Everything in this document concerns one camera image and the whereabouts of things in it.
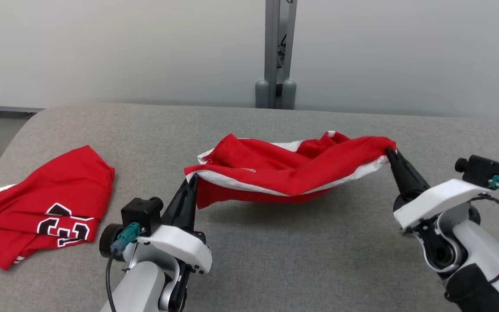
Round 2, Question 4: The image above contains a red jersey number 23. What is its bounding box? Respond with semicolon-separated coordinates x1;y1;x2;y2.
0;145;116;271

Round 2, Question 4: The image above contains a black cable inside post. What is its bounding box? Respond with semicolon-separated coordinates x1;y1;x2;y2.
278;34;288;71

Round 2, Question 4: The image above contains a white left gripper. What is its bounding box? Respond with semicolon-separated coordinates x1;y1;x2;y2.
137;175;212;274

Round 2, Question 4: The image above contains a red shorts white stripe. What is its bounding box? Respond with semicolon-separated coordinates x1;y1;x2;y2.
184;131;397;209

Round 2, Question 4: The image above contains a grey partition post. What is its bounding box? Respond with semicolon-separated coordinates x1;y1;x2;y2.
255;0;298;110

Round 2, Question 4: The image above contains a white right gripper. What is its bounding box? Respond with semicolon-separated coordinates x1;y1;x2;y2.
385;149;493;230

